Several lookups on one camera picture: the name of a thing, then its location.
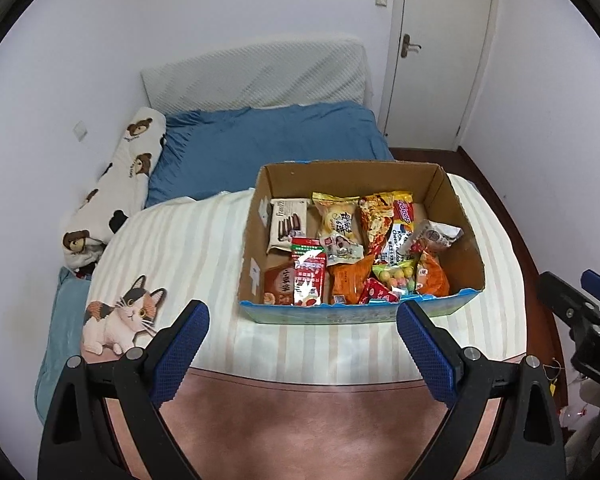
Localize red triangular snack packet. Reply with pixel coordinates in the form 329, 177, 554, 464
357, 278, 400, 306

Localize red yellow snack pack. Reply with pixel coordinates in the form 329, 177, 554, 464
391, 190, 415, 226

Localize blue bed sheet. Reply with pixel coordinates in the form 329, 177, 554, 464
145, 101, 396, 206

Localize thin wire with yellow tag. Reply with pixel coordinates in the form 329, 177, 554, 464
542, 357, 566, 406

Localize colourful candy ball bag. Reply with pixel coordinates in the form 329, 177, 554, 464
372, 259, 421, 295

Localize red and green snack packet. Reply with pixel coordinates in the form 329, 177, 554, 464
290, 238, 327, 306

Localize striped cat print blanket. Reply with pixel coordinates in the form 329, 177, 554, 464
82, 172, 528, 480

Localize brown snack packet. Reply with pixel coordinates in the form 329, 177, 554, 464
263, 262, 297, 307

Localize orange snack packet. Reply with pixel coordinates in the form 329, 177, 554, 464
327, 255, 376, 306
416, 250, 451, 297

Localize white cartoon print packet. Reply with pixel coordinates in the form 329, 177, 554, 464
322, 232, 366, 266

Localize cardboard box with blue outside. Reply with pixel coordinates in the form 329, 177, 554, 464
237, 160, 486, 326

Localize white door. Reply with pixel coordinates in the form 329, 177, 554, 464
382, 0, 501, 151

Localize yellow red noodle packet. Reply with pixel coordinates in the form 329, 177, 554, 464
358, 194, 396, 261

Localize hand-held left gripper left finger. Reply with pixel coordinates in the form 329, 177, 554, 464
37, 300, 212, 480

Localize white quilted headboard cushion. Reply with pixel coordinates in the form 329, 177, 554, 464
140, 36, 371, 111

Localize light blue blanket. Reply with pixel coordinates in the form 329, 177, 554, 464
34, 266, 93, 426

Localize white cookie packet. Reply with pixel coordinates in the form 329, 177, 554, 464
410, 220, 465, 256

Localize yellow cake packet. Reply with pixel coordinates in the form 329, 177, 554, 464
311, 191, 363, 246

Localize white chocolate wafer box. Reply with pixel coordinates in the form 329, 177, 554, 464
267, 198, 311, 253

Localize bear print pillow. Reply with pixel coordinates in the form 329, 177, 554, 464
62, 107, 168, 273

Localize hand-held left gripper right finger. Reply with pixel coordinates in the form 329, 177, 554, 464
396, 300, 566, 480

